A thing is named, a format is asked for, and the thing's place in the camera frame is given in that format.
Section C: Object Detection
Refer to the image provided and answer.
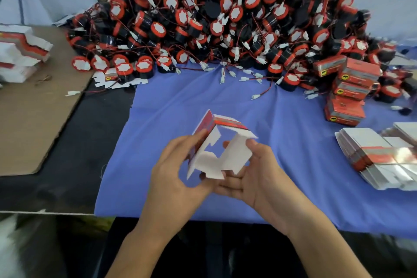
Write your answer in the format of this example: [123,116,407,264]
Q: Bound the person's left forearm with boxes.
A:
[107,222,177,278]

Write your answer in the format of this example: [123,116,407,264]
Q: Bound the brown cardboard sheet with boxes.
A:
[0,26,93,176]

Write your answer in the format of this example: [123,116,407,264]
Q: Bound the person's right hand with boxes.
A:
[212,139,320,236]

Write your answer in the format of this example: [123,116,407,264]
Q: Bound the stack of paper boxes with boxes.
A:
[0,24,54,84]
[334,121,417,192]

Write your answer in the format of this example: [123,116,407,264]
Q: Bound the blue cloth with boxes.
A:
[94,50,417,239]

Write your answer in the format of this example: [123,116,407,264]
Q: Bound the pile of black red buzzers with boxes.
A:
[65,0,417,103]

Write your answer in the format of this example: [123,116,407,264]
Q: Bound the person's left hand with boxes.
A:
[140,128,219,236]

